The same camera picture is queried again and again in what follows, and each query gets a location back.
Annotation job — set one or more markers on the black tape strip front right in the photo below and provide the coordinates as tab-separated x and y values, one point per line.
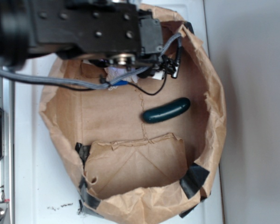
194	179

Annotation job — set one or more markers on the black tape strip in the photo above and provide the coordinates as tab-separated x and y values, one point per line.
194	179
87	203
189	26

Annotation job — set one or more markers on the dark green toy cucumber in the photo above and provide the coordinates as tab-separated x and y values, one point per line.
166	111

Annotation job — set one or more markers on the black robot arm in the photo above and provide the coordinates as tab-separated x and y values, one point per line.
106	33

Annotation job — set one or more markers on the black tape strip far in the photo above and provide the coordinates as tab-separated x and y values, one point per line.
189	26

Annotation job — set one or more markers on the white paper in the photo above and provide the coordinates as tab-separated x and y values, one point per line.
113	72

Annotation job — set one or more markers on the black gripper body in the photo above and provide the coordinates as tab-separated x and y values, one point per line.
153	58

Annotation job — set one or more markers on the black tape strip front left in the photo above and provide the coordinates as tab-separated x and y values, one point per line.
87	203

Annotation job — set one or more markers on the brown paper bag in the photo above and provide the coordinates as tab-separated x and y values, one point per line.
134	167

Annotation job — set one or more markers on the aluminium rail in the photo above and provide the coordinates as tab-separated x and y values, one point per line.
7	215

